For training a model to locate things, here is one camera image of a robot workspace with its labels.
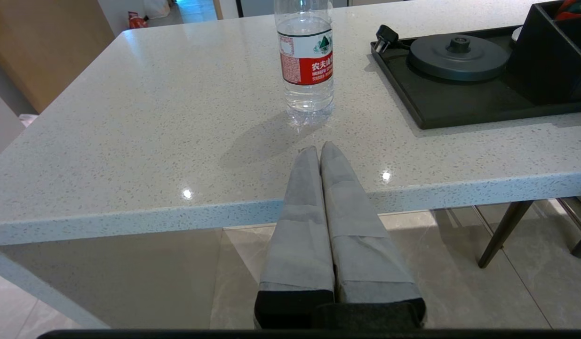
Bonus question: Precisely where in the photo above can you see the black rectangular serving tray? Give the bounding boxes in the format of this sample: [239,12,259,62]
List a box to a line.
[370,26,581,130]

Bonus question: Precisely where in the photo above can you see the red bag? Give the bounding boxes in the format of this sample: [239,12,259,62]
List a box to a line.
[127,10,149,30]

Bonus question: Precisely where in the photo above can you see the dark table leg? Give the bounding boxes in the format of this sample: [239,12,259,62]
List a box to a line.
[477,200,535,269]

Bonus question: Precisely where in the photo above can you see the silver refrigerator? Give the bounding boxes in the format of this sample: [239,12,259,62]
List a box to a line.
[236,0,277,18]

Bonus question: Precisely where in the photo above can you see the black round kettle base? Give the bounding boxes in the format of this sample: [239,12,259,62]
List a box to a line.
[409,34,510,82]

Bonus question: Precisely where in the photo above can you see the black compartment organizer box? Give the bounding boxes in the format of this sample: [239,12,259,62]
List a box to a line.
[507,0,581,105]

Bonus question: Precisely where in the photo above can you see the dark green red sachet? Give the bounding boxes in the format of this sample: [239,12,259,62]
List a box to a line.
[554,0,581,20]

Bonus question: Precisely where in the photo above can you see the white plastic bag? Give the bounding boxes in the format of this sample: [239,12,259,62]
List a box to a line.
[142,0,171,19]

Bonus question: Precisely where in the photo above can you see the black power plug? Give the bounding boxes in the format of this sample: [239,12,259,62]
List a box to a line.
[374,24,411,53]

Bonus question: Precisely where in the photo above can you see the wooden door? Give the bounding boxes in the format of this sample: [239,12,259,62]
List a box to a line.
[0,0,116,113]

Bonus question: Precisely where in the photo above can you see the clear water bottle green logo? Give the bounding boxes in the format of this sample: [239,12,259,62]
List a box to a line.
[274,0,334,127]

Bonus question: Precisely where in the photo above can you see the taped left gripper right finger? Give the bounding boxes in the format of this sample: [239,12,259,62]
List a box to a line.
[314,141,426,329]

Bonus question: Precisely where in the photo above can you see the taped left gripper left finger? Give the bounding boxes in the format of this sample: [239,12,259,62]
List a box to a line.
[254,146,335,329]

